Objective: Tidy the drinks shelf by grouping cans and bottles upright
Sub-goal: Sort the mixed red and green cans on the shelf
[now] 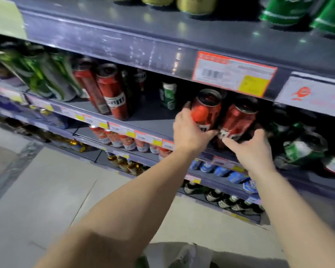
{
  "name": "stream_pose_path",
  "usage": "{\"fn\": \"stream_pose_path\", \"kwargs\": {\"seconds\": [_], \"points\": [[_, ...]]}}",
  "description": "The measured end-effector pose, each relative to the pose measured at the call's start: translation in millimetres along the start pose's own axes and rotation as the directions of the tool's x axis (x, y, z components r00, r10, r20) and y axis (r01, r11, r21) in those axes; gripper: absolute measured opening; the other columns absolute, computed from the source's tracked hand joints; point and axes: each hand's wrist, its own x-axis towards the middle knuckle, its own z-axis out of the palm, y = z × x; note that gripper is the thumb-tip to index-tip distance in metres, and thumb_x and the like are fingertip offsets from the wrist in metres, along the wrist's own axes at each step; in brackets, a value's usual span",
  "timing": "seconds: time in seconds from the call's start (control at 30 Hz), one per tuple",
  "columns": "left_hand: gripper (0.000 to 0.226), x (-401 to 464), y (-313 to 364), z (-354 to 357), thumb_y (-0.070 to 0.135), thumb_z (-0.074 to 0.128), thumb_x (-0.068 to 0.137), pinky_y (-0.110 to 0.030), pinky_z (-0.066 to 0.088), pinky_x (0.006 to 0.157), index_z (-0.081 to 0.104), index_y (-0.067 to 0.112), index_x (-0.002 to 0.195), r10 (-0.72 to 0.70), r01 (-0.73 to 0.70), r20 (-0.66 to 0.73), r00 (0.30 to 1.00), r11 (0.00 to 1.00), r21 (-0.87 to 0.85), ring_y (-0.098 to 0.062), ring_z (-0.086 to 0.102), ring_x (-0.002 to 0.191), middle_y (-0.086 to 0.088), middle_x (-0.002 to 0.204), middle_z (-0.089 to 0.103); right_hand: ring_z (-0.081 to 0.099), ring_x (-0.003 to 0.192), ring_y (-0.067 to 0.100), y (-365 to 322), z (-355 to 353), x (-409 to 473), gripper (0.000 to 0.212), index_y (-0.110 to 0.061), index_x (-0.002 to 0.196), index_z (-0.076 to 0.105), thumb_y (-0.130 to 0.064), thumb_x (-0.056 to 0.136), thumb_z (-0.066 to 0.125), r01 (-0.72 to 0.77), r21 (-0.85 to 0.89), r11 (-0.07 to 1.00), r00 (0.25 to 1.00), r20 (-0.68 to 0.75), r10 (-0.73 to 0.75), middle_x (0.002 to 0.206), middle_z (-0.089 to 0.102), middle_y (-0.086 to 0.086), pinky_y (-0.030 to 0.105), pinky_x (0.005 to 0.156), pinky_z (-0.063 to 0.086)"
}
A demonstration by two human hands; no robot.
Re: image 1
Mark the white notice card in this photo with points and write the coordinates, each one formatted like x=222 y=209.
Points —
x=315 y=94

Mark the person's left hand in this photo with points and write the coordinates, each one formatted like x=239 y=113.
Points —
x=188 y=133

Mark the yellow paper sign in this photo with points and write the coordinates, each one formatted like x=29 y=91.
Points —
x=5 y=16

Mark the person's white top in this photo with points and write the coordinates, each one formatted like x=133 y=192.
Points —
x=170 y=256

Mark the person's right forearm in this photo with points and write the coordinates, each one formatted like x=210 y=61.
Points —
x=310 y=220

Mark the orange-bordered price tag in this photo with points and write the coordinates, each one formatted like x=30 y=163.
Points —
x=234 y=75

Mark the person's left forearm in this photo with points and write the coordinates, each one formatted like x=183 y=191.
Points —
x=114 y=214

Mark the short green beer cans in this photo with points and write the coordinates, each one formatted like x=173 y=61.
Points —
x=169 y=96
x=277 y=128
x=304 y=149

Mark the grey store shelving unit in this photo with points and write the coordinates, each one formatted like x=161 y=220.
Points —
x=128 y=39

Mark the tall green-white beer cans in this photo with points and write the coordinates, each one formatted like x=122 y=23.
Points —
x=22 y=69
x=53 y=86
x=69 y=78

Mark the person's right hand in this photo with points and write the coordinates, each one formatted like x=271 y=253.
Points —
x=254 y=156

